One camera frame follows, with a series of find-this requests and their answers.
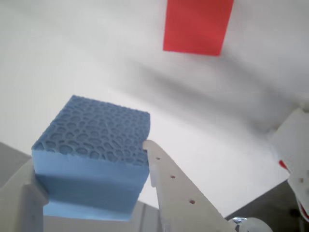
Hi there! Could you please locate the red foam cube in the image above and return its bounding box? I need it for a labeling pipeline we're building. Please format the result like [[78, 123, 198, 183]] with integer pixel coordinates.
[[163, 0, 235, 57]]

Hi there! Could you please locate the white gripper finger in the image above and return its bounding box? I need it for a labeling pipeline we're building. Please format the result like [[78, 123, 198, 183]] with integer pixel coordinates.
[[142, 139, 237, 232], [0, 157, 49, 232]]

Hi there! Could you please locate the blue foam cube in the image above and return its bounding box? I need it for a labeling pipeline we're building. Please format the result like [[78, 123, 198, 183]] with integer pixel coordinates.
[[31, 94, 151, 222]]

